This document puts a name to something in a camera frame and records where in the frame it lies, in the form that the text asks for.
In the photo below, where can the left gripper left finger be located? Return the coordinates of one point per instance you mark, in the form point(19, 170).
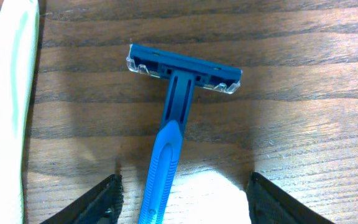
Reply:
point(101, 204)

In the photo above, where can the blue disposable razor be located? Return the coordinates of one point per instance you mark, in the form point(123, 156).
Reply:
point(184, 74)

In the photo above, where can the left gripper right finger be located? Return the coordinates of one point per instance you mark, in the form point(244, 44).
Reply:
point(268, 203)

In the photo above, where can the green white toothbrush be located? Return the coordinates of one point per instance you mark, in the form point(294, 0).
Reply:
point(19, 34)

